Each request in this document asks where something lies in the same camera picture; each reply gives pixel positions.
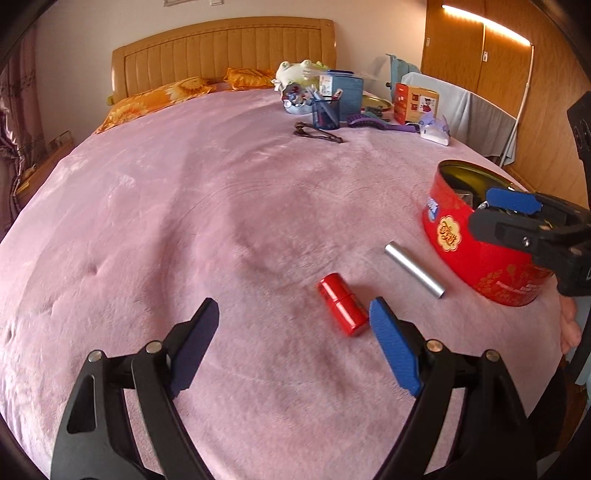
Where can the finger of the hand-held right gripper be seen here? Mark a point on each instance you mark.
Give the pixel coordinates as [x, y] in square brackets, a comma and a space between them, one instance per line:
[512, 199]
[498, 228]

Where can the light blue towel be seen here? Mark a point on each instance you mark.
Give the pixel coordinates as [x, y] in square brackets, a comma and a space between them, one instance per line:
[443, 87]

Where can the red cylindrical case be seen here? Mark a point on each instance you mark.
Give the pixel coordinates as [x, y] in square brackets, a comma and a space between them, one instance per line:
[342, 304]

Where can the bowl of small trinkets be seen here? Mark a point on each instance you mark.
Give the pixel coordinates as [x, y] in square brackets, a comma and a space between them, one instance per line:
[295, 101]

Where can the white green plush toy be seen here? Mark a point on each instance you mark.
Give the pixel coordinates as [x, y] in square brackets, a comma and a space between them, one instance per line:
[295, 71]

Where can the wooden nightstand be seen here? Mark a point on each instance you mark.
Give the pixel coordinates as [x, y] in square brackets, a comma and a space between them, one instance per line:
[41, 166]

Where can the teal cloth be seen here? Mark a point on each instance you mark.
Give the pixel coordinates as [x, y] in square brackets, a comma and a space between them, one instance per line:
[399, 69]

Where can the wooden headboard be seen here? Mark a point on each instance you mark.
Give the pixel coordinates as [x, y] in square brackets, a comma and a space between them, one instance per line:
[221, 50]

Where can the patterned curtain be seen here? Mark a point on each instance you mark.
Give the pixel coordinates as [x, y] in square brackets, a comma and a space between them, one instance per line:
[18, 115]

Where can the grey towel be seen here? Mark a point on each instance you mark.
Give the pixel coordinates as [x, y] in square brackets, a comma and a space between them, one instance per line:
[489, 129]

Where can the pink blanket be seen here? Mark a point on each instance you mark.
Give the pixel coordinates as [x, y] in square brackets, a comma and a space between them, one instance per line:
[207, 207]

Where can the framed wall picture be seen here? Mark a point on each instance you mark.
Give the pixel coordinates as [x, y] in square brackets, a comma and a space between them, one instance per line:
[175, 2]

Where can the blue mesh pen holder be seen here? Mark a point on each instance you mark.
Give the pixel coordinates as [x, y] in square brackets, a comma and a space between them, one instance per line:
[325, 115]

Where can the purple hairbrush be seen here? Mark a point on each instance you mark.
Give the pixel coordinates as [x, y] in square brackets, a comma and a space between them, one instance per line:
[364, 122]

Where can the orange cardboard box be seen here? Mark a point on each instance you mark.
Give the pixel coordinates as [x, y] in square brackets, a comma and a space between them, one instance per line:
[418, 104]

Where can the brown sunglasses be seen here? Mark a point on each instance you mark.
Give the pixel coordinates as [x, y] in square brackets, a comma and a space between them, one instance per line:
[318, 133]

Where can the wooden wardrobe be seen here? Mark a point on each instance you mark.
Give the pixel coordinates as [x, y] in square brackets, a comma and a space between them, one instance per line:
[554, 92]

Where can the large orange floral pillow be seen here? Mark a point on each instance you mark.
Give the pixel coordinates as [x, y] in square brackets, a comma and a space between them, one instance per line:
[157, 99]

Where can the clear plastic packet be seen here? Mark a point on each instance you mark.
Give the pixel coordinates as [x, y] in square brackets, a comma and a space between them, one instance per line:
[435, 134]

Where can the blue box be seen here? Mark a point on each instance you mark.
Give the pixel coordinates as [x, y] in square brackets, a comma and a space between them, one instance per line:
[351, 92]

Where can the gold round tin lid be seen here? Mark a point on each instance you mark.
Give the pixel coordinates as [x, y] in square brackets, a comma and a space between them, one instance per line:
[376, 102]

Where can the red round tin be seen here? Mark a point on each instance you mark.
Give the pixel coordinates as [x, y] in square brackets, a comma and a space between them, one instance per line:
[489, 267]

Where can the small orange floral pillow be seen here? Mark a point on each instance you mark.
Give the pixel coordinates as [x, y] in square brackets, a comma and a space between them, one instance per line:
[249, 78]

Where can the white drying rack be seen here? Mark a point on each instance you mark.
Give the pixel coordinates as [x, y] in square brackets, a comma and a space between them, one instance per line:
[526, 83]

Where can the silver metal tube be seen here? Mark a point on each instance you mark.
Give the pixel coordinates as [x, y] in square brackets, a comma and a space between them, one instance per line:
[415, 270]

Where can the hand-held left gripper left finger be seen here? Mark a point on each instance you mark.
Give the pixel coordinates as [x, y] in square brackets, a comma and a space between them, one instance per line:
[194, 350]

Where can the person's right hand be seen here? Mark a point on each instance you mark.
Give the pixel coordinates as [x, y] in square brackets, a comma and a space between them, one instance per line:
[570, 323]

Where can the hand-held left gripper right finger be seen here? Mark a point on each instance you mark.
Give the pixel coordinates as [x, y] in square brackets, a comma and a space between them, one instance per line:
[395, 346]

